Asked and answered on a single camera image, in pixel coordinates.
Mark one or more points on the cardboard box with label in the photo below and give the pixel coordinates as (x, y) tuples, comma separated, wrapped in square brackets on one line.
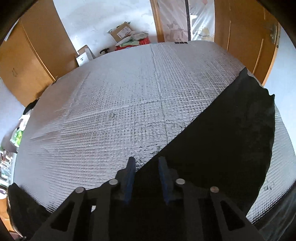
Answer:
[(120, 31)]

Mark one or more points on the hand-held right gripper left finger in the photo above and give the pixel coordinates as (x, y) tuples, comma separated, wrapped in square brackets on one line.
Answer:
[(129, 180)]

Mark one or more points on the silver quilted foil mat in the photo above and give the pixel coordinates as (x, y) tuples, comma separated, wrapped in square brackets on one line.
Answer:
[(104, 104)]

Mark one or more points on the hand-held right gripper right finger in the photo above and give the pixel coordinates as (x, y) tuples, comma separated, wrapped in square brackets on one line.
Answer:
[(163, 180)]

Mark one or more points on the clear printed door curtain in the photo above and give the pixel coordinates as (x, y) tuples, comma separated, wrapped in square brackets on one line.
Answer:
[(198, 20)]

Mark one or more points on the wooden door frame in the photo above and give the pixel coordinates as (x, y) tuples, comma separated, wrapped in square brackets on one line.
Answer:
[(157, 20)]

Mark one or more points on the wooden wardrobe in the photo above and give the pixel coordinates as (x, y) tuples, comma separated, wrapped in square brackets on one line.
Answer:
[(34, 46)]

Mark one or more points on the small black object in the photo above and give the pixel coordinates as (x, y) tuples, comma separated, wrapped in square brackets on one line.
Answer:
[(104, 51)]

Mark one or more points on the green plastic bag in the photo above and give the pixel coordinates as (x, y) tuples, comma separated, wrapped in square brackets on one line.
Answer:
[(16, 138)]

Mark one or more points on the cluttered glass table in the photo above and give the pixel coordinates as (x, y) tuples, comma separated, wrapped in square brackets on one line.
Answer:
[(7, 166)]

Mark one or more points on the wooden door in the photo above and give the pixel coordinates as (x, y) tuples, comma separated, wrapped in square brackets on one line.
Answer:
[(242, 34)]

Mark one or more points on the white carton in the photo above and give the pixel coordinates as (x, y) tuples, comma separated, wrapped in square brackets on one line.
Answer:
[(84, 56)]

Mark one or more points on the red crate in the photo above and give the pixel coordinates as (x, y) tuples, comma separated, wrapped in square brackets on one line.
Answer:
[(141, 42)]

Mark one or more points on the black pants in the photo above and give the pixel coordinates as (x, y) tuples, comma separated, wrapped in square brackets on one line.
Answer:
[(219, 139)]

